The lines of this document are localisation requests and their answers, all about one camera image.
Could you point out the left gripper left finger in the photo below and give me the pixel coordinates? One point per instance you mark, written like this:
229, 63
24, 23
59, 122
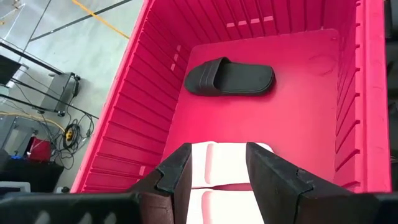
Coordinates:
174, 174

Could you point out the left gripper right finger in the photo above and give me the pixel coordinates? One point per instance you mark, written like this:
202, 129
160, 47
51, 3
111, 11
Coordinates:
280, 193

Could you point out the white slide slipper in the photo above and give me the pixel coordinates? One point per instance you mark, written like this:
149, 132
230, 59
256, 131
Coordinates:
224, 161

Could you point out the black slide sandal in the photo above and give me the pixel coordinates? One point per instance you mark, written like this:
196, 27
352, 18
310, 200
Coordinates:
242, 79

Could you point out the red plastic bin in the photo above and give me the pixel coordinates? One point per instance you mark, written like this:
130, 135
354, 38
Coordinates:
248, 118

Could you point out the red box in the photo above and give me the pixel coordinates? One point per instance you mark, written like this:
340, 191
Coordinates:
40, 149

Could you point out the grey wheeled cart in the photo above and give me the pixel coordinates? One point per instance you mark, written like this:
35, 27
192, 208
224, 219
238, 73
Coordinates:
59, 90

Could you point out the black desk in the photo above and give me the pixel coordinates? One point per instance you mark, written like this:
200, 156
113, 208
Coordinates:
28, 175

